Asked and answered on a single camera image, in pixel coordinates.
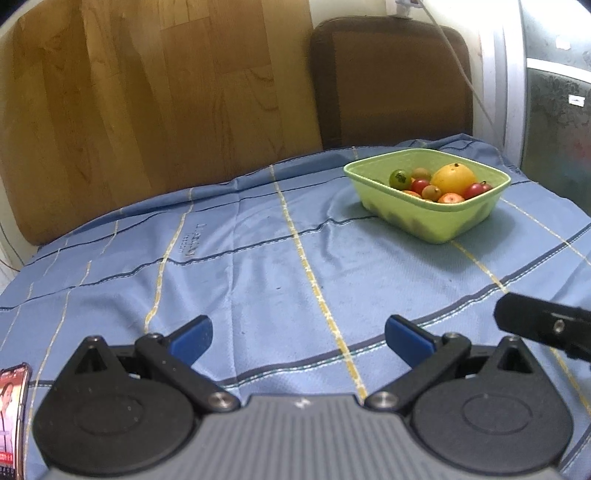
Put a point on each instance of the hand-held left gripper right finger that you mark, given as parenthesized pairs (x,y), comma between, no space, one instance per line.
(407,339)

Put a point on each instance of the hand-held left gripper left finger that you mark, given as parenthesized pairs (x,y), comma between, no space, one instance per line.
(191,339)

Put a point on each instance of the light green plastic basket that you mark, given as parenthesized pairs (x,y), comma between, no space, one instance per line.
(429,226)

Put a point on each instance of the red cherry tomato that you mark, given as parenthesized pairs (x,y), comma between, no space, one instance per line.
(419,187)
(487,186)
(474,190)

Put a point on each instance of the orange mandarin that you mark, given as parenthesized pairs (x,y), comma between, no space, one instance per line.
(450,199)
(411,194)

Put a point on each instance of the small brown kiwi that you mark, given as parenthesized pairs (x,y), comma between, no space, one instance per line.
(431,193)
(421,173)

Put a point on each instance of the large yellow orange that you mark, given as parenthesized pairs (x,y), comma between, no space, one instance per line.
(453,179)

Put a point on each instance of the green cherry tomato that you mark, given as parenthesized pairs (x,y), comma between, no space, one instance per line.
(400,178)

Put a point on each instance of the blue checkered cloth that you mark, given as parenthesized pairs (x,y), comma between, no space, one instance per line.
(231,277)

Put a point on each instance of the smartphone with lit screen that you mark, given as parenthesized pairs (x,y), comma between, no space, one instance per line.
(11,415)

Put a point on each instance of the wooden board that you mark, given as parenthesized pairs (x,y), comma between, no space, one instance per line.
(138,115)

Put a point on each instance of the brown woven cushion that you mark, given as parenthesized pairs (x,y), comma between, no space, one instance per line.
(392,92)

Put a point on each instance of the white door frame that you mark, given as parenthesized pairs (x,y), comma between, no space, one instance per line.
(501,83)

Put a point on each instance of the white wall socket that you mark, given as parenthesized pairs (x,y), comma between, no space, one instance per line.
(402,7)

